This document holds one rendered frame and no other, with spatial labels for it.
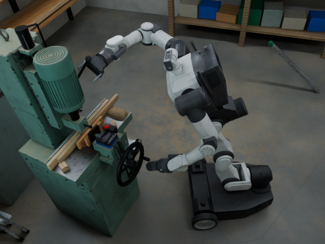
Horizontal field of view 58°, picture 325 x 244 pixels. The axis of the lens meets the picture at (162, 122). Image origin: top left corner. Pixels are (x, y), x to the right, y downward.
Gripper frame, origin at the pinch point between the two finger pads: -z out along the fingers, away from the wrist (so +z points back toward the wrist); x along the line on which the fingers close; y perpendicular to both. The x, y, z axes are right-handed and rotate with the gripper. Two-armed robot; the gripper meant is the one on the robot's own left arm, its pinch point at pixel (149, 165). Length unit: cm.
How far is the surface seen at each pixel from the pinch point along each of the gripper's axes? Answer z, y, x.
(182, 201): -27, -40, 61
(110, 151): -3.1, 12.1, -27.3
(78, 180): -14.5, -2.4, -42.7
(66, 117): -24, 34, -41
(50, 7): -219, 198, 59
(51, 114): -26, 36, -49
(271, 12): -2, 160, 245
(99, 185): -25.7, -9.7, -21.2
